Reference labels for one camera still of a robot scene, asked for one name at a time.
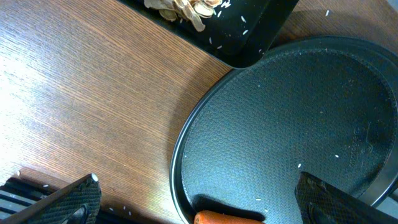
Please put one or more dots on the orange carrot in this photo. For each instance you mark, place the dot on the orange carrot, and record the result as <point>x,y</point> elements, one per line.
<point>209,217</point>

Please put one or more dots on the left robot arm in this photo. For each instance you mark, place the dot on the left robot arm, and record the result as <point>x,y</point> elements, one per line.
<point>17,195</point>

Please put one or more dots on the black rectangular tray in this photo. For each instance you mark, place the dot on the black rectangular tray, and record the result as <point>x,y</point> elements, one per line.
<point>238,34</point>

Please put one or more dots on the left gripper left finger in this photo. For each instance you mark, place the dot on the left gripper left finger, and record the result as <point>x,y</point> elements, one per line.
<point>77,203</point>

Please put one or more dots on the round black serving tray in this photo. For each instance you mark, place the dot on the round black serving tray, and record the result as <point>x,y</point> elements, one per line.
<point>326,106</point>

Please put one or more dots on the rice and peanut shells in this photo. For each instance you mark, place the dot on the rice and peanut shells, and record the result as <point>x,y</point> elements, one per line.
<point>192,11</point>

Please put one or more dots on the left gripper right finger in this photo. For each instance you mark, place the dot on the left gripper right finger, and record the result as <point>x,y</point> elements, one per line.
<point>322,203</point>

